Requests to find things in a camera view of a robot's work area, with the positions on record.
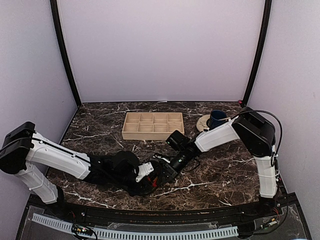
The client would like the dark blue mug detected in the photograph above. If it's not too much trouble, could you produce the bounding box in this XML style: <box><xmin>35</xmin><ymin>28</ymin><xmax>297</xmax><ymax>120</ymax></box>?
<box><xmin>209</xmin><ymin>110</ymin><xmax>227</xmax><ymax>130</ymax></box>

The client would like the black frame post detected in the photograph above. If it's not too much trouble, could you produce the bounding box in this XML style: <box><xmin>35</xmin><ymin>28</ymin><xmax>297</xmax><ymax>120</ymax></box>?
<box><xmin>49</xmin><ymin>0</ymin><xmax>82</xmax><ymax>108</ymax></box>
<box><xmin>239</xmin><ymin>0</ymin><xmax>272</xmax><ymax>108</ymax></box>

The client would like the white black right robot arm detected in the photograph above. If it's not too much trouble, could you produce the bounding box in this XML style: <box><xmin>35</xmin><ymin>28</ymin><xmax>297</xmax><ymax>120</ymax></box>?
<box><xmin>154</xmin><ymin>107</ymin><xmax>281</xmax><ymax>217</ymax></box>

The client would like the black red yellow argyle sock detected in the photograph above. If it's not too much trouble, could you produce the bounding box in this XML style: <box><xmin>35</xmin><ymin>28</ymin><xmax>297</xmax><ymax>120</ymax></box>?
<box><xmin>146</xmin><ymin>175</ymin><xmax>161</xmax><ymax>188</ymax></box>

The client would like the black right frame post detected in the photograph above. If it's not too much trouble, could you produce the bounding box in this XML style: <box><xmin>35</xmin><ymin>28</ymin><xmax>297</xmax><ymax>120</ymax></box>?
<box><xmin>239</xmin><ymin>0</ymin><xmax>272</xmax><ymax>108</ymax></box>

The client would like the black front table rail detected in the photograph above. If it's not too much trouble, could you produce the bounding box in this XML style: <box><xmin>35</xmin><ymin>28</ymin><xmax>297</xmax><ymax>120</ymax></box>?
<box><xmin>27</xmin><ymin>193</ymin><xmax>298</xmax><ymax>228</ymax></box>

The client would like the black left frame post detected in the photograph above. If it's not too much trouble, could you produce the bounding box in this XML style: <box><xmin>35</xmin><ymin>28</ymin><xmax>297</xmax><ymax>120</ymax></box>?
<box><xmin>49</xmin><ymin>0</ymin><xmax>82</xmax><ymax>108</ymax></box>

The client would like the cream saucer plate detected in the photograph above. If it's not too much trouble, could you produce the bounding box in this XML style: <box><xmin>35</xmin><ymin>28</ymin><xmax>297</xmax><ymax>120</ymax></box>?
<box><xmin>196</xmin><ymin>114</ymin><xmax>211</xmax><ymax>132</ymax></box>

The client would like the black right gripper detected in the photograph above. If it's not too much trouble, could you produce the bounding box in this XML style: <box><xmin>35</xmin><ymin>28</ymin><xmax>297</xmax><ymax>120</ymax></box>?
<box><xmin>156</xmin><ymin>149</ymin><xmax>192</xmax><ymax>186</ymax></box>

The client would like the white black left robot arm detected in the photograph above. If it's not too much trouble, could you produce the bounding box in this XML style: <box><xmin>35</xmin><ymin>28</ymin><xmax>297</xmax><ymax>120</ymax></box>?
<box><xmin>0</xmin><ymin>121</ymin><xmax>159</xmax><ymax>218</ymax></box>

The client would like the wooden compartment tray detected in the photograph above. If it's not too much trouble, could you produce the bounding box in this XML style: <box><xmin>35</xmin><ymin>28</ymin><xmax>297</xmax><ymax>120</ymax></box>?
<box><xmin>122</xmin><ymin>112</ymin><xmax>185</xmax><ymax>141</ymax></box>

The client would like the white slotted cable duct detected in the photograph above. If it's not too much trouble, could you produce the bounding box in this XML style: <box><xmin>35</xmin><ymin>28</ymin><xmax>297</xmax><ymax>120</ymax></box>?
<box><xmin>31</xmin><ymin>213</ymin><xmax>239</xmax><ymax>240</ymax></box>

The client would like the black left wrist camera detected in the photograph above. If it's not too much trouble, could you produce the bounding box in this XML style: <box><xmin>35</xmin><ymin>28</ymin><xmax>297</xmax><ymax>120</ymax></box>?
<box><xmin>112</xmin><ymin>151</ymin><xmax>140</xmax><ymax>175</ymax></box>

